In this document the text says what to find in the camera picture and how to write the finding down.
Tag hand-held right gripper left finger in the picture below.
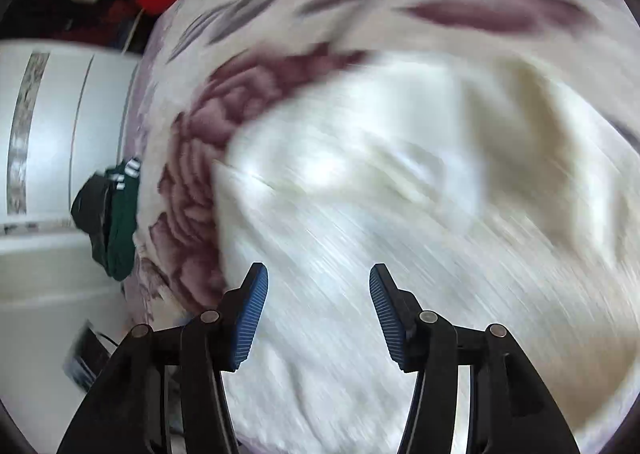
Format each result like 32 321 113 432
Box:
56 261 270 454

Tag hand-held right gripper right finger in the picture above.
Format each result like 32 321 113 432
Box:
369 263 582 454

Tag white knit towel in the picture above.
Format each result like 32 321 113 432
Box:
212 52 640 454

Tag dark hanging clothes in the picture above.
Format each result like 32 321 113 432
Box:
1 0 153 55

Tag green garment with striped cuffs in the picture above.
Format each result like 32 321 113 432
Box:
102 158 143 282

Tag floral plush blanket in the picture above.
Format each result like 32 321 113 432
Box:
121 0 640 454

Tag dark grey cloth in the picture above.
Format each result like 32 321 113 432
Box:
70 173 115 271

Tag white wardrobe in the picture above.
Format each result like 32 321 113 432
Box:
0 38 145 235

